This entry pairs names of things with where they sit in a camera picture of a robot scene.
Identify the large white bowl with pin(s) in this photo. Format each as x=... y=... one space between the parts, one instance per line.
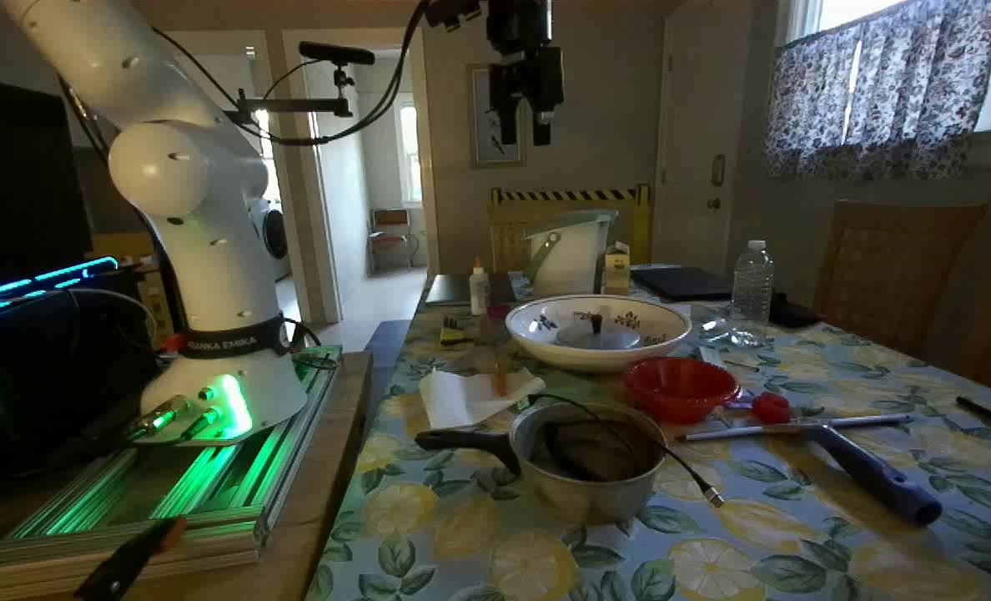
x=537 y=334

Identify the clear glass dish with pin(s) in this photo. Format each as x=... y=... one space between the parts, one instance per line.
x=728 y=328

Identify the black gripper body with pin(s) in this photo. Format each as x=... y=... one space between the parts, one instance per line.
x=524 y=68

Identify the lemon print tablecloth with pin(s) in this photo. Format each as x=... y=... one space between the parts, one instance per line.
x=760 y=535

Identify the framed bird picture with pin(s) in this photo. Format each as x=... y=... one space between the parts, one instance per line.
x=480 y=134

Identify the white shopping bag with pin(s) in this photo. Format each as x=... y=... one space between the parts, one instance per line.
x=569 y=255

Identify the black computer monitor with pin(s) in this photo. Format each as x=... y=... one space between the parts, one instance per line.
x=15 y=177

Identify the wooden chair with woven back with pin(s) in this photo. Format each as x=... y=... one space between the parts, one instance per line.
x=896 y=279

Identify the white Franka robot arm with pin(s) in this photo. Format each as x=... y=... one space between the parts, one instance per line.
x=205 y=245

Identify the floral window curtain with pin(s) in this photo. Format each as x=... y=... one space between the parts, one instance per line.
x=883 y=88

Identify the black case with blue light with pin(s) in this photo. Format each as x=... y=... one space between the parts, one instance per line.
x=46 y=368

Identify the yellow black striped barrier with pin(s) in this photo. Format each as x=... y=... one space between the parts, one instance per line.
x=566 y=194

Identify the small white glue bottle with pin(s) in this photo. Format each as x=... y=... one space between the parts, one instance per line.
x=478 y=293

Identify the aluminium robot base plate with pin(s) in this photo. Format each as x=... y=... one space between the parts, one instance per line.
x=213 y=478

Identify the clear plastic water bottle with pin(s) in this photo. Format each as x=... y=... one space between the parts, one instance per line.
x=753 y=284

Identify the yellow green sponge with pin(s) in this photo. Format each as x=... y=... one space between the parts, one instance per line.
x=453 y=328

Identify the black flat tablet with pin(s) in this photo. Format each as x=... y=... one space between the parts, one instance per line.
x=681 y=282

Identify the red plastic bowl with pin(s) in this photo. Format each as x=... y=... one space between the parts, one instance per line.
x=679 y=389

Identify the small red scoop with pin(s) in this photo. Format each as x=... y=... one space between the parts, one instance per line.
x=767 y=409

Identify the small black box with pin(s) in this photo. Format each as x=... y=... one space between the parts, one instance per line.
x=795 y=309

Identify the white paper napkin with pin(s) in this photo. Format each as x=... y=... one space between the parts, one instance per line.
x=463 y=396

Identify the black stereo camera bar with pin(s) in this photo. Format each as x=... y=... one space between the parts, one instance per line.
x=333 y=51

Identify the small yellow container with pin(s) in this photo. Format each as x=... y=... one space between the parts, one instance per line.
x=615 y=268

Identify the small wooden stool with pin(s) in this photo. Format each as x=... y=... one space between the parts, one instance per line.
x=390 y=236

